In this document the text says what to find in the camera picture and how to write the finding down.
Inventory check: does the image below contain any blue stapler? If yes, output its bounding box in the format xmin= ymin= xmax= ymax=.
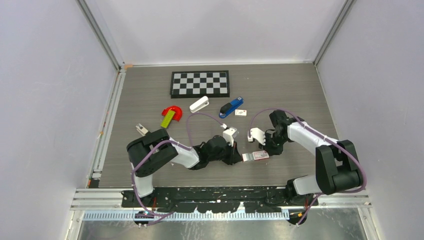
xmin=218 ymin=96 xmax=244 ymax=119

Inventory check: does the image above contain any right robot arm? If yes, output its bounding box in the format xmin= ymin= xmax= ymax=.
xmin=263 ymin=110 xmax=364 ymax=205

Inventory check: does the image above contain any red arch toy block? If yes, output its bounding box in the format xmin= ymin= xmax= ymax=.
xmin=161 ymin=105 xmax=183 ymax=122

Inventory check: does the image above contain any checkerboard calibration board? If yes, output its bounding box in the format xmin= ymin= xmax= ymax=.
xmin=169 ymin=70 xmax=231 ymax=99

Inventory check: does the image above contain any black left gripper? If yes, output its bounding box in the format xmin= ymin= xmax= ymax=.
xmin=208 ymin=139 xmax=243 ymax=166

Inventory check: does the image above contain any green lego brick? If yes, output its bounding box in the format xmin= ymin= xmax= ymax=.
xmin=160 ymin=110 xmax=175 ymax=129

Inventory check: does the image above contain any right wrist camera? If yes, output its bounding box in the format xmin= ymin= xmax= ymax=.
xmin=247 ymin=127 xmax=266 ymax=146

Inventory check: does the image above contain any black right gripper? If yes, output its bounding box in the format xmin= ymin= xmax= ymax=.
xmin=258 ymin=132 xmax=288 ymax=156

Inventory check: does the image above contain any black and white stapler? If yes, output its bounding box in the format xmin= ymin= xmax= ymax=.
xmin=135 ymin=123 xmax=150 ymax=136

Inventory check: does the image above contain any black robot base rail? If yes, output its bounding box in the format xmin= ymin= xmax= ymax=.
xmin=121 ymin=186 xmax=317 ymax=214

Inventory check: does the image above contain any red white staple box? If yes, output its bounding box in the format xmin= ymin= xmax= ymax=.
xmin=252 ymin=150 xmax=270 ymax=161

